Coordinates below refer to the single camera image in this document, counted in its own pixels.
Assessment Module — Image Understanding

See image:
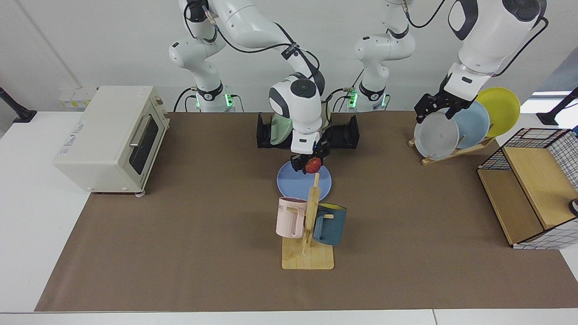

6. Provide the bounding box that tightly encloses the light blue plate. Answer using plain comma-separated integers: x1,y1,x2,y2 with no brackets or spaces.
445,99,490,149

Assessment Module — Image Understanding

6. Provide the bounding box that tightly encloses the grey plate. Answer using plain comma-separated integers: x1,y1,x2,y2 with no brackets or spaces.
414,111,460,161

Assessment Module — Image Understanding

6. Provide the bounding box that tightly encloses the black dish rack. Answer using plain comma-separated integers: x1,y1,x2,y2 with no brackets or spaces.
256,113,360,149

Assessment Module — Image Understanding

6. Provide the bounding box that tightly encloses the pale green plate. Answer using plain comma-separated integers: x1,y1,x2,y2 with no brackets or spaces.
270,112,294,146

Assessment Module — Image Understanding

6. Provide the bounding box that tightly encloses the wooden plate rack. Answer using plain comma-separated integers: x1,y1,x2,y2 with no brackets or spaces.
408,135,495,166

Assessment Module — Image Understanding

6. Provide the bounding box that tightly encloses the yellow plate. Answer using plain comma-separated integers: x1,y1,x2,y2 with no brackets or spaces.
472,87,521,138

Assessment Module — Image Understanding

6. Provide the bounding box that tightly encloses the pink cup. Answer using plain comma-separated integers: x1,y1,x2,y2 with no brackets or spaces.
276,197,308,238

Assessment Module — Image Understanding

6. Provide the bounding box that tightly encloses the dark teal cup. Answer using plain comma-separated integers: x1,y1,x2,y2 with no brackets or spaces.
312,203,347,246

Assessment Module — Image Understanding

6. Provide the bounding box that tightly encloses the wooden cup stand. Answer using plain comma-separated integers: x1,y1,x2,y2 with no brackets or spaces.
282,173,335,270

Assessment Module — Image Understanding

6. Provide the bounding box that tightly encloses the brown table cloth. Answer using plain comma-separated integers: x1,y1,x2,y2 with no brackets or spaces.
35,111,578,312

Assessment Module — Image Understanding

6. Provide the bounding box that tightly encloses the pale toaster oven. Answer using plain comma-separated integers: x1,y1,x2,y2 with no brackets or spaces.
53,86,170,195

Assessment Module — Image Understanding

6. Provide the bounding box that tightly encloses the wire basket with wooden floor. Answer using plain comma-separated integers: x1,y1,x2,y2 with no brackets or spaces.
477,128,578,250

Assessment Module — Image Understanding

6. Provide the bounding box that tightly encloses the white wall socket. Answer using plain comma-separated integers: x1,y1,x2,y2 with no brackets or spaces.
59,87,99,110

